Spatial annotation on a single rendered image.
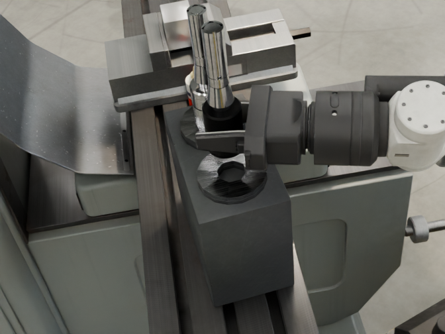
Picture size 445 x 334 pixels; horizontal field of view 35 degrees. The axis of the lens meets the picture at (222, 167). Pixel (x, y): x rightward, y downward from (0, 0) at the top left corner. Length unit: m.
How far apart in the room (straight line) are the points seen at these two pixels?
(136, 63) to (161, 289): 0.46
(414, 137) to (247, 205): 0.22
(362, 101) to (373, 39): 2.20
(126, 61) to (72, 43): 1.89
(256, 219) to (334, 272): 0.82
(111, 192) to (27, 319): 0.36
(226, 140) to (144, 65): 0.50
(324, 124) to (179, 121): 0.26
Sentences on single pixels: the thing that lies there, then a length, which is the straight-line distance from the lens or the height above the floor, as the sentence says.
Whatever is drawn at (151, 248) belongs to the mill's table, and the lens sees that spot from 1.09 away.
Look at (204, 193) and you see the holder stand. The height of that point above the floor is 1.13.
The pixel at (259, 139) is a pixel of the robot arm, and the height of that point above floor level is 1.23.
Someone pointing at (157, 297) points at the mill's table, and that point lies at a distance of 1.04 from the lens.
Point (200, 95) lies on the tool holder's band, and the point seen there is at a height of 1.20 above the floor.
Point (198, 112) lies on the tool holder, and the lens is 0.93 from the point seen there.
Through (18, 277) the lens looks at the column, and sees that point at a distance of 1.48.
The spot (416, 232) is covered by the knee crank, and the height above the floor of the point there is 0.53.
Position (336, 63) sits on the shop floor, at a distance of 2.89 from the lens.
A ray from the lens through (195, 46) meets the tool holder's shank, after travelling 0.88.
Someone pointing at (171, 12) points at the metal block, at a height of 1.08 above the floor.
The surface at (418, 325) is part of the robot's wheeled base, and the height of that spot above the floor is 0.61.
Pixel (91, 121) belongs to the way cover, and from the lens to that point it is 1.41.
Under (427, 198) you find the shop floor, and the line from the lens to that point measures 2.40.
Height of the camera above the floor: 1.78
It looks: 46 degrees down
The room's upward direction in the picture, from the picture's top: 8 degrees counter-clockwise
